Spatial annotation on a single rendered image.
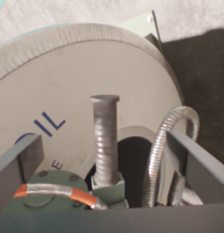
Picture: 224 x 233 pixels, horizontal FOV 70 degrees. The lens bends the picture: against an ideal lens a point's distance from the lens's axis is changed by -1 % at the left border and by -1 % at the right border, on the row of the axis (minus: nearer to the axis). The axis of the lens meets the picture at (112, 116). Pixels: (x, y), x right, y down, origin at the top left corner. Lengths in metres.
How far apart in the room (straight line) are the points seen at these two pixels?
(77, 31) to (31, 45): 0.11
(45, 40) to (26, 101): 0.13
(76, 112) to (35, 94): 0.11
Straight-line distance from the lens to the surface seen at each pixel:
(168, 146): 0.16
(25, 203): 0.29
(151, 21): 1.05
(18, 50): 0.36
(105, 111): 0.22
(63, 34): 0.41
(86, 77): 0.42
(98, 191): 0.28
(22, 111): 0.35
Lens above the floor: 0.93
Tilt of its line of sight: 32 degrees down
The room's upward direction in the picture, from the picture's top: 135 degrees counter-clockwise
